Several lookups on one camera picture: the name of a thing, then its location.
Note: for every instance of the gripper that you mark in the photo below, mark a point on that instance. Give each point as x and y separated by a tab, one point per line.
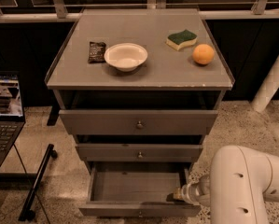
188	191

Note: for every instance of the grey bottom drawer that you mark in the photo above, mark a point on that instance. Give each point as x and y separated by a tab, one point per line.
137	189

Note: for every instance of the grey drawer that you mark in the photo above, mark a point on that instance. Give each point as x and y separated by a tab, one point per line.
137	189
139	152
138	122

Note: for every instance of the grey middle drawer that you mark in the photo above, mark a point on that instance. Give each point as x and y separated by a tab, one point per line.
139	152

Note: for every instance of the grey drawer cabinet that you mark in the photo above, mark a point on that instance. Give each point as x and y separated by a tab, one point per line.
167	80

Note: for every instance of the grey top drawer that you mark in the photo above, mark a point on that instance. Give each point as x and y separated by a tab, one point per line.
138	122

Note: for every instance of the orange fruit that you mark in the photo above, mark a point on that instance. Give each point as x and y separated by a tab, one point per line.
203	54

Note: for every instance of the white bowl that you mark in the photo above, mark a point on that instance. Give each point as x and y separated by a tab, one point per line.
126	57

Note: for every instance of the green yellow sponge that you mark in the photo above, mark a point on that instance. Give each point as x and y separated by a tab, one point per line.
181	40

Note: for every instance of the black laptop stand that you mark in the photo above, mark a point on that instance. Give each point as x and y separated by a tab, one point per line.
32	179

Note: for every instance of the black snack packet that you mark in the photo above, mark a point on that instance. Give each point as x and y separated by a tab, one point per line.
97	52

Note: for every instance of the black laptop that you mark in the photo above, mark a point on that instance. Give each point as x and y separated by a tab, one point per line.
12	117

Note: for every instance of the metal railing frame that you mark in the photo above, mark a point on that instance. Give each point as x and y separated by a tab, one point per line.
145	6

